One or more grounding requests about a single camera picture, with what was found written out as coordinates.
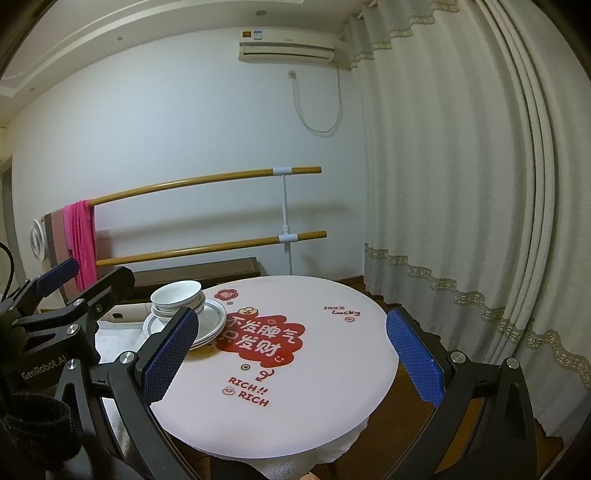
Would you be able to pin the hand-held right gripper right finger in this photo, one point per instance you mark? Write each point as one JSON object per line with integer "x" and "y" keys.
{"x": 415, "y": 355}

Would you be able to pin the white fan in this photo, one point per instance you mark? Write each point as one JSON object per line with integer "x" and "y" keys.
{"x": 38, "y": 240}

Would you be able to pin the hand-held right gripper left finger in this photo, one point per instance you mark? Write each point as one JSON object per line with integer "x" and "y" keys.
{"x": 171, "y": 355}

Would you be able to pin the pink towel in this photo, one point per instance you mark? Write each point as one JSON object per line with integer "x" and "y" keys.
{"x": 81, "y": 240}

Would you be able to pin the white wall air conditioner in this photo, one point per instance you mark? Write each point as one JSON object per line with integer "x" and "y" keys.
{"x": 286, "y": 53}

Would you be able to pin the short wooden barre rail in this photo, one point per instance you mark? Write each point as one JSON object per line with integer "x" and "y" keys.
{"x": 314, "y": 236}

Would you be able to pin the white barre stand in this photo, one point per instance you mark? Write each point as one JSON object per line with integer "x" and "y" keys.
{"x": 286, "y": 171}

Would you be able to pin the brown cloth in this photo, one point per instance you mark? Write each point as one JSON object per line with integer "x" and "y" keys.
{"x": 57, "y": 230}

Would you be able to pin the white ceramic bowl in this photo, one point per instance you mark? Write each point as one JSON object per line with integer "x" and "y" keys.
{"x": 187, "y": 311}
{"x": 178, "y": 290}
{"x": 189, "y": 317}

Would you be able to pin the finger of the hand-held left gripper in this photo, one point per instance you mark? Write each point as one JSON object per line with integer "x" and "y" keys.
{"x": 111, "y": 286}
{"x": 57, "y": 274}

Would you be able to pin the white plate with grey rim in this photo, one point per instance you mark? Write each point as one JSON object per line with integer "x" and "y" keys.
{"x": 214, "y": 316}
{"x": 208, "y": 340}
{"x": 205, "y": 347}

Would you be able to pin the cream curtain with lace trim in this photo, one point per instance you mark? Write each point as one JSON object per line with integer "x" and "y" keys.
{"x": 461, "y": 184}

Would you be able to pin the round pink table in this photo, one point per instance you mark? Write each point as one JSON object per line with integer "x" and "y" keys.
{"x": 323, "y": 369}

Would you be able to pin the white table cloth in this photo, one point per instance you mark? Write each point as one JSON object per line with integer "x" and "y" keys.
{"x": 314, "y": 457}

